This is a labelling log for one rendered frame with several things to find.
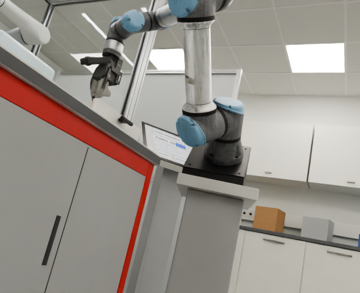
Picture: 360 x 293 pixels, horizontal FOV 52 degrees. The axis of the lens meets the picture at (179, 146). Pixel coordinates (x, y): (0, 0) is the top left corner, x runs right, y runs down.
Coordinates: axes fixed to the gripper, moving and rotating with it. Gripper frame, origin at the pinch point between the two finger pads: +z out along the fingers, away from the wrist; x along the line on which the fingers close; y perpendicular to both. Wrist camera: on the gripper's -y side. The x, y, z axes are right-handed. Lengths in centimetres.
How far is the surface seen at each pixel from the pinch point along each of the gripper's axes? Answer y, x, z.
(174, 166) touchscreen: 80, 20, 4
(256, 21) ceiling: 198, 53, -181
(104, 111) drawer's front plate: -3.8, -13.3, 7.9
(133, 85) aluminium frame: 45, 31, -31
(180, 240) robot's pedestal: 24, -35, 45
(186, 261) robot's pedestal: 26, -38, 51
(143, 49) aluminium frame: 45, 31, -54
